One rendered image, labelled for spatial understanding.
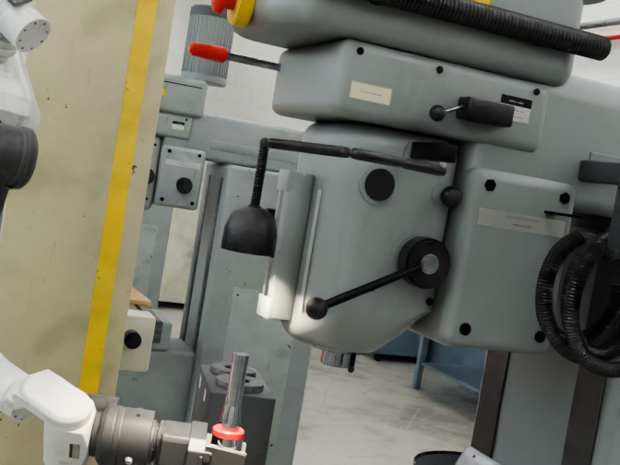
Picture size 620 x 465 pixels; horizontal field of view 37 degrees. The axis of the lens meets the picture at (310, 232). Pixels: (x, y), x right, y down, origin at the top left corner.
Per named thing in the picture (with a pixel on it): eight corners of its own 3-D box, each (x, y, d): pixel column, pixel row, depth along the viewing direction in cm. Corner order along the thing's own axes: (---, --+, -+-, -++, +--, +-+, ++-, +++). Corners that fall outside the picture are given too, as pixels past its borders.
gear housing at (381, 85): (332, 113, 119) (345, 35, 118) (267, 113, 141) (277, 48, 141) (543, 155, 132) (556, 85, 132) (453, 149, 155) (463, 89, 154)
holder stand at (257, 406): (193, 494, 164) (210, 384, 163) (184, 455, 186) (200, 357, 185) (259, 500, 167) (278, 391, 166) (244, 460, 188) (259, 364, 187)
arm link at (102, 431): (119, 440, 129) (37, 428, 128) (114, 489, 135) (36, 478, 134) (134, 381, 138) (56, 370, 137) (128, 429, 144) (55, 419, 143)
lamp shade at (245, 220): (209, 244, 123) (217, 198, 123) (251, 249, 128) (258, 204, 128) (243, 254, 118) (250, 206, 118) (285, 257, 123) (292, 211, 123)
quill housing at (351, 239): (310, 355, 124) (350, 117, 122) (258, 324, 142) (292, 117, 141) (433, 365, 131) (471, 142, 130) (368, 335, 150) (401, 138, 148)
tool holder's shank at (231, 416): (214, 424, 137) (226, 351, 136) (233, 424, 138) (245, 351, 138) (223, 431, 134) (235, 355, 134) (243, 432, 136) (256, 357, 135)
